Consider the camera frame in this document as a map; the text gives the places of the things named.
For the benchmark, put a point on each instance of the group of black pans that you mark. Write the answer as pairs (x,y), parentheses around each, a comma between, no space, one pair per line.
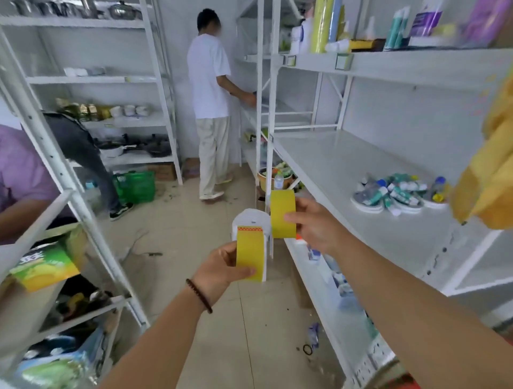
(144,146)

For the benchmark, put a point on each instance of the row of steel pots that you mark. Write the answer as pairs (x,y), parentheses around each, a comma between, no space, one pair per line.
(72,9)

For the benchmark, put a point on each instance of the green and yellow box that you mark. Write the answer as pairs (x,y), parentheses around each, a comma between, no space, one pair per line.
(46,266)

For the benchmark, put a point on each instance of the green shopping basket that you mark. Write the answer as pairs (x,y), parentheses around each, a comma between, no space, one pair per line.
(135,187)

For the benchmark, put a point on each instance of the white shelf unit with boxes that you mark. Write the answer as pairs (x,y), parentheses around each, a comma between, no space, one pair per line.
(60,208)

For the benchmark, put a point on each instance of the white bowl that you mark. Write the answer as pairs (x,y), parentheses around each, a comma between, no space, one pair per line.
(116,111)
(129,110)
(142,110)

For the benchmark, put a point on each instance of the row of oil bottles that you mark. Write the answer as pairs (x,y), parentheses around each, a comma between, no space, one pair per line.
(86,111)

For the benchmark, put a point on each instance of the person's right hand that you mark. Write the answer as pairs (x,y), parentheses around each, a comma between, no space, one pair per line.
(322,228)

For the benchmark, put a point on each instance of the yellow-green roll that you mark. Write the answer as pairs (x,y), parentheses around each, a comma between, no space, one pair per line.
(322,26)

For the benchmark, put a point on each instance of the person's right forearm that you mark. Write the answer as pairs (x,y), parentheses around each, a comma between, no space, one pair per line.
(408,316)

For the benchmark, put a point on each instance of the person's left thumb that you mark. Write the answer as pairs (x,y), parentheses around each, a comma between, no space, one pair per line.
(242,274)

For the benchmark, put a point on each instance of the long white metal shelf unit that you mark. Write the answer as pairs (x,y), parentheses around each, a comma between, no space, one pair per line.
(360,160)

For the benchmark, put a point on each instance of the plain yellow packet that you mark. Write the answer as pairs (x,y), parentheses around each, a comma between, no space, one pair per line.
(282,214)

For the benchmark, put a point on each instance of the clear plastic water bottle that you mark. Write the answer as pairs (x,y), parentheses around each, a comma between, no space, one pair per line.
(279,181)

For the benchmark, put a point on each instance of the white bottle with purple label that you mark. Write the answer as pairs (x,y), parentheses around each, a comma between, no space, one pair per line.
(427,18)

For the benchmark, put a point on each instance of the white shelf unit with cookware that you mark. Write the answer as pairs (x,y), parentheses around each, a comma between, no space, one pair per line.
(120,80)

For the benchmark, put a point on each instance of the pile of toothpaste tubes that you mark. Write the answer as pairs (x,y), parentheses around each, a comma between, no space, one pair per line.
(400,194)

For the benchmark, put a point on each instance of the person's right thumb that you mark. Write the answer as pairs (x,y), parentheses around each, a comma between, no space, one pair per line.
(295,218)

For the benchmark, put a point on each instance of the cardboard box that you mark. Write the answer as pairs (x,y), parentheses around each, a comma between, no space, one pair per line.
(163,172)

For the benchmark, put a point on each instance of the yellow cloth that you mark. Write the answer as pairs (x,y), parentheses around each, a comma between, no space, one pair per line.
(491,176)

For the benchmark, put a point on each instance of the teal tubes pack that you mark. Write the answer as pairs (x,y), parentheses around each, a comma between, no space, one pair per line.
(396,28)

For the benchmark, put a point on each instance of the person's left forearm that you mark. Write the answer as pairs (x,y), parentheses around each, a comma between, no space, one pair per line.
(160,344)

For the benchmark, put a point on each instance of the person's left hand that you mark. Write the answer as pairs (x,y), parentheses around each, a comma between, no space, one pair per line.
(214,276)

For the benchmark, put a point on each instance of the round basket of goods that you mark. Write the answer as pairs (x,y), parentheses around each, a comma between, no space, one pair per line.
(274,178)

